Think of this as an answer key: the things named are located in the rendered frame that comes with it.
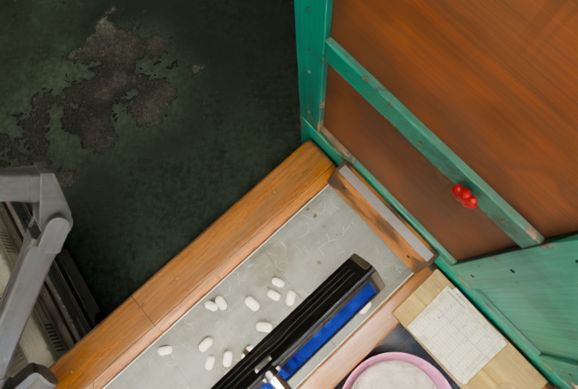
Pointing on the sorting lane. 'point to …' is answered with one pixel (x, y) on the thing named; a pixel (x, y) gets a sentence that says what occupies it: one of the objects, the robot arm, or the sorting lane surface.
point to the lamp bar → (309, 325)
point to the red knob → (464, 196)
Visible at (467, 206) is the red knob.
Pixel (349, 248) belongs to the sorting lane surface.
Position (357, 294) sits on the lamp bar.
